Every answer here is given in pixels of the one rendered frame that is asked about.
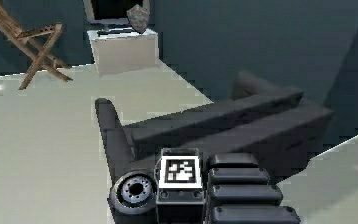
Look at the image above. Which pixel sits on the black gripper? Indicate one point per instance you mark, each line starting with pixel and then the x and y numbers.
pixel 133 193

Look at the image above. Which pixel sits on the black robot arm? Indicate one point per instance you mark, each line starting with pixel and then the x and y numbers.
pixel 240 193

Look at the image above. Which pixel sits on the white stand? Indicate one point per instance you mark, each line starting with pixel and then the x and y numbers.
pixel 125 51

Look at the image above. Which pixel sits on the dark grey sofa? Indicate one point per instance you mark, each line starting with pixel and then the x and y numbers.
pixel 220 126

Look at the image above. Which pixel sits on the black remote control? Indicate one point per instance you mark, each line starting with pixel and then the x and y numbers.
pixel 115 32

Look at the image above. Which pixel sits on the wooden folding chair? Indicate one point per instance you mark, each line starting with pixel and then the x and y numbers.
pixel 37 50

